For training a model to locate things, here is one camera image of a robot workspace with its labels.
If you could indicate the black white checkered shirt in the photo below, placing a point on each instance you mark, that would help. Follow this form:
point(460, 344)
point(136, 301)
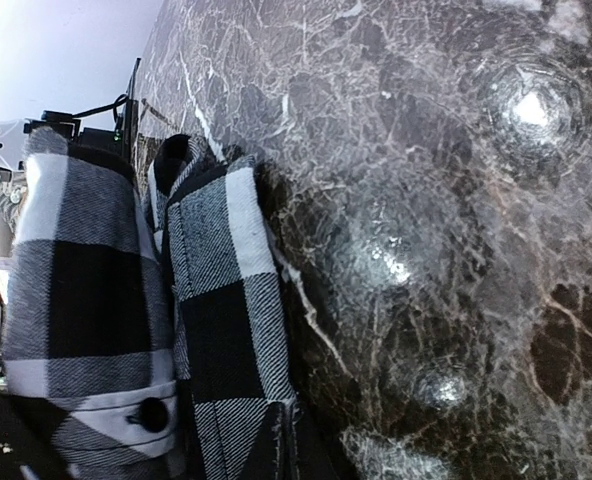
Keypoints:
point(145, 339)

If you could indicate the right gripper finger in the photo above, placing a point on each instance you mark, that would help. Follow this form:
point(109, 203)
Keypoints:
point(22, 454)

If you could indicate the black front rail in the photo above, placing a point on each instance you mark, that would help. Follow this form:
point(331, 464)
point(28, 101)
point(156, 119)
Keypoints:
point(127, 117)

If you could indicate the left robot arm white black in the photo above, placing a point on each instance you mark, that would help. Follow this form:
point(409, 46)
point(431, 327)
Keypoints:
point(13, 135)

